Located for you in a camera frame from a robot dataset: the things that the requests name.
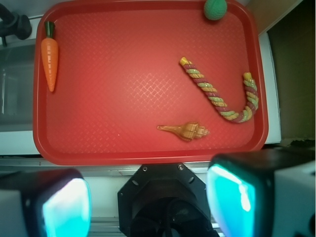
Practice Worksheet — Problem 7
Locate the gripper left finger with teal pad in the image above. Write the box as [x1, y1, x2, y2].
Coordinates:
[0, 169, 92, 237]

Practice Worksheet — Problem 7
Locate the orange toy carrot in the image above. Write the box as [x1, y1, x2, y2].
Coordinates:
[41, 21, 59, 92]

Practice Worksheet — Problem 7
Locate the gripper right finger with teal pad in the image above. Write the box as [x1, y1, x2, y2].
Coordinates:
[206, 150, 316, 237]

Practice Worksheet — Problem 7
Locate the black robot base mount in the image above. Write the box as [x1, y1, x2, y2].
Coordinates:
[118, 163, 219, 237]

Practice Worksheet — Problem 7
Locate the tan toy seashell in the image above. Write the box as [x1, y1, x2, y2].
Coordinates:
[157, 122, 210, 142]

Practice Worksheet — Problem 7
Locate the multicolored twisted rope toy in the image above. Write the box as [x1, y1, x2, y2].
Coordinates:
[179, 57, 259, 123]

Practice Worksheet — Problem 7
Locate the green rubber ball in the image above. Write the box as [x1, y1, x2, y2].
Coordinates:
[203, 0, 227, 21]

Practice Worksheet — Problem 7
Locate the gray sink faucet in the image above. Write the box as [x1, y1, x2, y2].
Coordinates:
[0, 4, 32, 47]

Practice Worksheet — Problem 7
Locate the red plastic tray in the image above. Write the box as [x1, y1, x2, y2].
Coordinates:
[33, 0, 268, 165]

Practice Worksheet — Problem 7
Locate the gray plastic sink basin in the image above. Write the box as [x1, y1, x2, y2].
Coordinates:
[0, 39, 35, 132]

